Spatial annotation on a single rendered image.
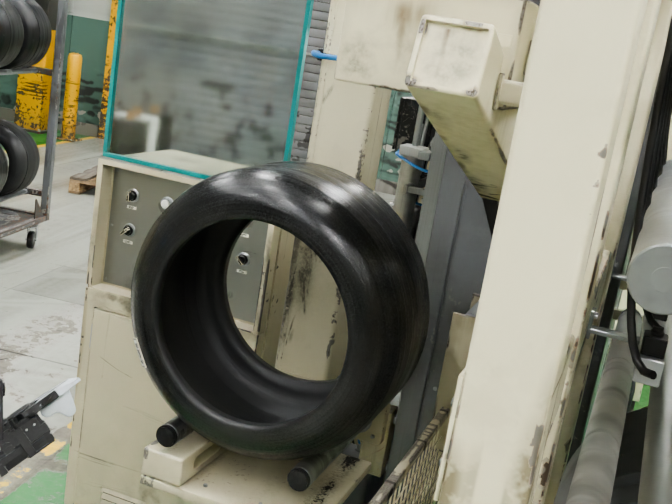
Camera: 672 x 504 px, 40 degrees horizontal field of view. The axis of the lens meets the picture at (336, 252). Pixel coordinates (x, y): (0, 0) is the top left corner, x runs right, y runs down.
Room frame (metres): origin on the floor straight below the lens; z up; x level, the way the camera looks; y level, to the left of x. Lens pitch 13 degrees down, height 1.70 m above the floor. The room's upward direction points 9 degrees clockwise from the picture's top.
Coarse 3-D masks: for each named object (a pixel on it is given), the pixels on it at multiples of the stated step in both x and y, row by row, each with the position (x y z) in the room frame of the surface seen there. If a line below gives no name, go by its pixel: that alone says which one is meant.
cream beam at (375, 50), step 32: (352, 0) 1.30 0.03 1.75; (384, 0) 1.29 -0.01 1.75; (416, 0) 1.27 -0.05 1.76; (448, 0) 1.26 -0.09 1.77; (480, 0) 1.25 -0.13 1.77; (512, 0) 1.23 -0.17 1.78; (352, 32) 1.30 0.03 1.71; (384, 32) 1.29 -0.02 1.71; (416, 32) 1.27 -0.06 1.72; (512, 32) 1.23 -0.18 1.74; (352, 64) 1.30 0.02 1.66; (384, 64) 1.28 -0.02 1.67; (512, 64) 1.23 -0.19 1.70
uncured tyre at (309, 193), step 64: (192, 192) 1.67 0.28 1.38; (256, 192) 1.60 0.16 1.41; (320, 192) 1.60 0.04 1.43; (192, 256) 1.90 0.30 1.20; (320, 256) 1.55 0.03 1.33; (384, 256) 1.57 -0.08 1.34; (192, 320) 1.89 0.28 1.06; (384, 320) 1.53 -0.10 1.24; (192, 384) 1.77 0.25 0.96; (256, 384) 1.86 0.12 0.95; (320, 384) 1.83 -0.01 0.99; (384, 384) 1.54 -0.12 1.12; (256, 448) 1.58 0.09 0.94; (320, 448) 1.57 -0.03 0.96
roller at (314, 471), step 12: (348, 444) 1.76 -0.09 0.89; (312, 456) 1.62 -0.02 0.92; (324, 456) 1.64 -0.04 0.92; (336, 456) 1.69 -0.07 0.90; (300, 468) 1.56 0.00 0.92; (312, 468) 1.58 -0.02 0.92; (324, 468) 1.62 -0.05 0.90; (288, 480) 1.56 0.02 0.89; (300, 480) 1.55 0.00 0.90; (312, 480) 1.56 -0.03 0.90
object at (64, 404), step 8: (64, 384) 1.60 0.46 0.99; (72, 384) 1.60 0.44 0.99; (64, 392) 1.59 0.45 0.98; (56, 400) 1.58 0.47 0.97; (64, 400) 1.59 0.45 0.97; (72, 400) 1.59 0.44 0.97; (48, 408) 1.57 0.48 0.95; (56, 408) 1.58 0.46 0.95; (64, 408) 1.58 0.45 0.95; (72, 408) 1.59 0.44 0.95; (48, 416) 1.57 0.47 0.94
